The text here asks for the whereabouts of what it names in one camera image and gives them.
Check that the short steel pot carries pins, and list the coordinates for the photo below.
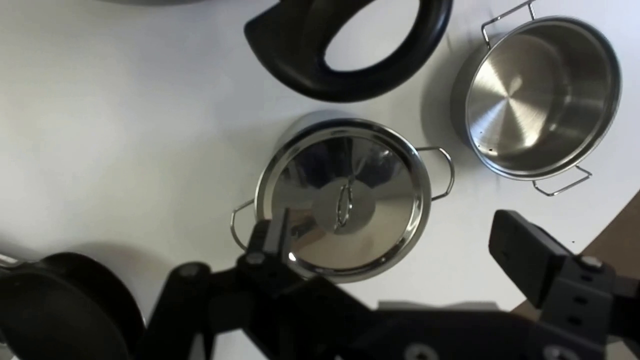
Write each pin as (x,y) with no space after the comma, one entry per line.
(452,172)

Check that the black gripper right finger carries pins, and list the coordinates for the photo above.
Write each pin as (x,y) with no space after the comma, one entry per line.
(553,273)

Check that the tall steel pot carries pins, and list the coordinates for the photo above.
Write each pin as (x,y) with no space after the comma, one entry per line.
(533,100)

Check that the small steel pot lid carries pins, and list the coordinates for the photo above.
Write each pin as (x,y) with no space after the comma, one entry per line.
(346,201)

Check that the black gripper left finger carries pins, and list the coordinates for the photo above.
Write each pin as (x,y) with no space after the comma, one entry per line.
(266,301)

